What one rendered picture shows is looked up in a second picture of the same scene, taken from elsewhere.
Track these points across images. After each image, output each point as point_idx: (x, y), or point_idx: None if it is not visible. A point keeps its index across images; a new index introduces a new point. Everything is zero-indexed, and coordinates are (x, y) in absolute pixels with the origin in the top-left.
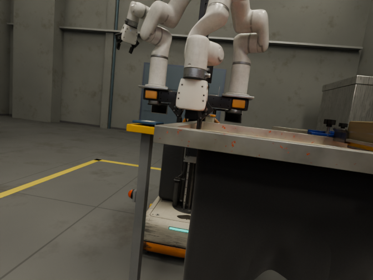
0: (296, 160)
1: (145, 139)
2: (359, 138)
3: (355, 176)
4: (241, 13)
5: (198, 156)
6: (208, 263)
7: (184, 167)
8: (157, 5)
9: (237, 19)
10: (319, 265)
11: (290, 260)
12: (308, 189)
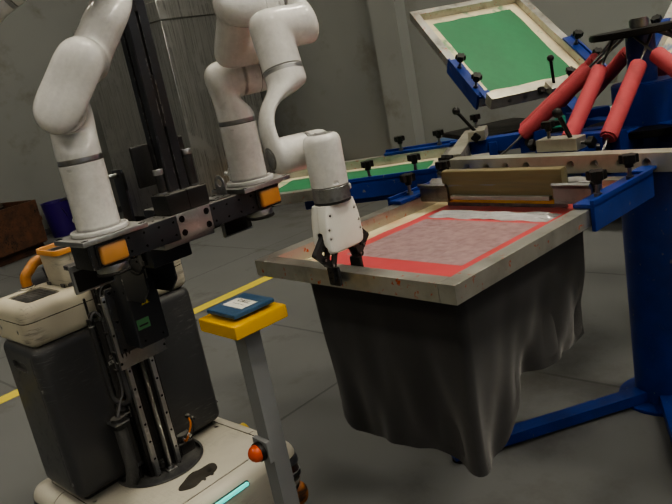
0: (544, 251)
1: (253, 337)
2: (470, 192)
3: None
4: (247, 39)
5: None
6: (490, 410)
7: (126, 383)
8: (90, 51)
9: (238, 48)
10: (551, 336)
11: (533, 350)
12: (532, 273)
